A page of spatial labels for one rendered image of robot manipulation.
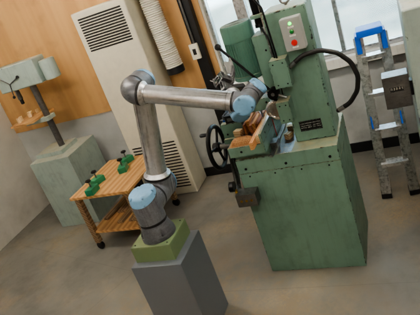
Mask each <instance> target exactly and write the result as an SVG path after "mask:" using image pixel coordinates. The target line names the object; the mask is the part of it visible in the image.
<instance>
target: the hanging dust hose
mask: <svg viewBox="0 0 420 315"><path fill-rule="evenodd" d="M139 2H140V4H141V6H142V8H143V9H142V10H143V12H144V14H145V17H146V20H147V23H148V25H149V27H150V29H151V30H150V31H151V32H152V35H153V37H154V38H153V39H155V40H154V41H155V43H156V44H157V48H158V50H159V52H160V54H161V56H162V57H161V58H162V60H163V62H164V64H165V66H166V67H165V68H166V70H167V73H168V75H169V76H173V75H175V74H179V73H181V72H183V71H184V70H185V67H184V64H183V62H182V60H181V58H180V56H179V55H180V54H179V53H178V51H177V50H178V49H176V48H177V47H176V45H175V43H174V41H173V40H174V39H173V37H172V35H171V33H170V31H169V30H170V29H169V27H168V25H167V23H166V22H167V21H165V20H166V19H165V17H164V15H163V14H164V13H162V12H163V11H162V9H161V7H160V6H161V5H159V4H160V3H158V2H159V1H158V0H139Z"/></svg>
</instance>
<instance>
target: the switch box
mask: <svg viewBox="0 0 420 315"><path fill-rule="evenodd" d="M289 21H291V22H292V24H291V26H294V27H292V28H289V29H288V27H289V26H288V22H289ZM279 25H280V28H281V32H282V36H283V39H284V44H285V47H286V51H287V52H290V51H295V50H298V49H302V48H306V47H307V45H308V42H307V39H306V34H305V31H304V26H303V22H302V19H301V14H300V13H298V14H294V15H292V16H288V17H284V18H281V19H280V20H279ZM290 29H293V30H294V33H293V34H296V35H295V36H292V37H290V36H289V35H292V34H290V33H289V30H290ZM294 39H295V40H296V41H297V46H298V45H299V47H296V48H293V45H292V44H291V41H292V40H294Z"/></svg>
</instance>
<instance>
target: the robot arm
mask: <svg viewBox="0 0 420 315"><path fill-rule="evenodd" d="M223 64H224V66H225V67H226V72H227V73H228V74H229V75H226V74H224V72H223V71H220V72H219V73H218V74H217V76H216V77H215V78H214V79H212V80H213V81H211V82H213V84H214V87H215V88H218V89H221V90H220V91H218V90H210V89H195V88H187V87H172V86H158V85H155V78H154V75H153V74H152V73H151V72H150V71H148V70H147V69H138V70H136V71H134V72H133V73H132V74H130V75H129V76H128V77H126V78H125V79H124V80H123V81H122V83H121V86H120V91H121V94H122V96H123V98H124V99H125V100H126V101H127V102H129V103H131V104H133V107H134V113H135V117H136V123H137V129H138V133H139V138H140V142H141V148H142V154H143V158H144V163H145V167H146V172H145V173H144V175H143V176H144V182H145V184H142V185H141V186H138V187H136V188H135V189H133V190H132V191H131V192H130V195H129V197H128V199H129V203H130V206H131V207H132V210H133V212H134V214H135V216H136V219H137V221H138V223H139V225H140V227H141V238H142V241H143V243H144V244H147V245H154V244H159V243H161V242H163V241H165V240H167V239H169V238H170V237H171V236H172V235H173V234H174V233H175V231H176V226H175V224H174V223H173V222H172V221H171V220H170V219H169V218H168V217H167V215H166V212H165V210H164V205H165V204H166V203H167V201H168V200H169V198H170V197H171V195H172V194H173V193H174V191H175V189H176V186H177V179H176V177H175V175H174V174H173V173H172V172H171V170H170V169H169V168H167V167H166V162H165V158H164V151H163V144H162V140H161V133H160V129H159V123H158V116H157V112H156V105H155V104H165V105H172V106H184V107H192V108H204V109H217V110H225V111H229V114H230V117H231V118H232V120H233V121H234V122H237V123H241V122H244V121H246V120H248V119H249V117H250V115H251V113H252V112H253V111H254V110H255V108H256V105H257V103H258V102H259V100H260V99H261V97H262V96H263V95H264V94H265V93H266V91H267V87H266V86H265V85H264V84H263V83H262V82H261V81H260V80H258V79H256V78H252V79H251V80H249V82H248V83H247V84H246V85H245V84H244V83H240V84H234V77H235V68H234V65H233V62H232V60H231V58H230V57H229V62H225V61H224V62H223Z"/></svg>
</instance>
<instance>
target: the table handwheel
mask: <svg viewBox="0 0 420 315"><path fill-rule="evenodd" d="M213 129H215V134H216V142H215V143H213V144H212V150H211V131H212V130H213ZM218 133H219V135H220V137H221V141H222V144H221V143H220V142H218ZM229 146H230V144H225V143H224V135H223V132H222V130H221V128H220V127H219V126H218V125H216V124H212V125H210V126H209V127H208V129H207V132H206V149H207V155H208V157H209V160H210V162H211V164H212V165H213V167H214V168H215V169H217V170H219V171H221V170H223V169H224V168H225V167H226V164H227V162H228V151H227V148H228V147H229ZM222 150H224V155H223V154H222V152H221V151H222ZM213 152H215V153H217V152H219V154H220V155H221V157H222V160H223V162H222V165H221V166H219V165H218V164H217V163H216V161H215V160H214V157H213Z"/></svg>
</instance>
